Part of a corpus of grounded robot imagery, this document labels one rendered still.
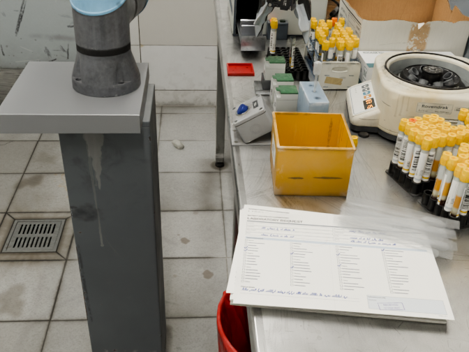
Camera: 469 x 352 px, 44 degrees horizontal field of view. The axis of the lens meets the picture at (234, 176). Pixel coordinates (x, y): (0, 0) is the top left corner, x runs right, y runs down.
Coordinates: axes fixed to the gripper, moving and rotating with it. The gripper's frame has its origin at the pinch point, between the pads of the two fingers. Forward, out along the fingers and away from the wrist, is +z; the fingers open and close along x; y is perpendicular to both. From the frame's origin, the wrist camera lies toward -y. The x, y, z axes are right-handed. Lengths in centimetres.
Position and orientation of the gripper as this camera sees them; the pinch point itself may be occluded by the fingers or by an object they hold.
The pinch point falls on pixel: (282, 37)
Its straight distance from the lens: 138.8
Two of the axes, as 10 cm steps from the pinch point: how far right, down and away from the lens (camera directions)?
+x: 9.4, 2.1, -2.7
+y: -3.4, 5.1, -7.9
